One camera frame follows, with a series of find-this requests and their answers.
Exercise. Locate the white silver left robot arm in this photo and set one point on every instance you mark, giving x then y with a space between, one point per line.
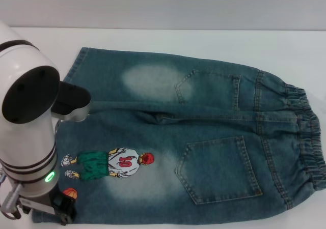
28 127

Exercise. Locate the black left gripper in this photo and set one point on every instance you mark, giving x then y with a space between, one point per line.
57 203

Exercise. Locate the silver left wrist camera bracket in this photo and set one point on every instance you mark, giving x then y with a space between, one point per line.
38 206

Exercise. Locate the blue denim shorts with print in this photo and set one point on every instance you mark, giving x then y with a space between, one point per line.
203 127

